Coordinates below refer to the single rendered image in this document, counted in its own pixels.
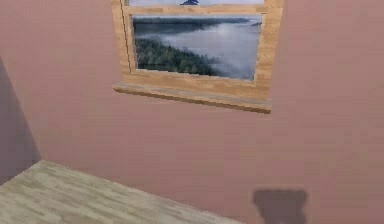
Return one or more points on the wooden framed window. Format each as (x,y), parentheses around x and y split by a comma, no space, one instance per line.
(196,85)

